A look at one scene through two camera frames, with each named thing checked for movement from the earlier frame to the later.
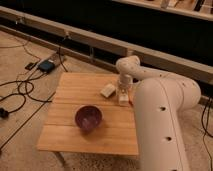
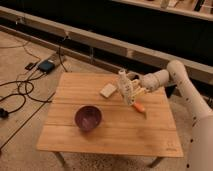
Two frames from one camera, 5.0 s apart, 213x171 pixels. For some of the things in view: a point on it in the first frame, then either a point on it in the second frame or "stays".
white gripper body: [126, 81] to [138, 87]
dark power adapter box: [46, 66] stays
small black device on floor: [30, 65] stays
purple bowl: [88, 118] stays
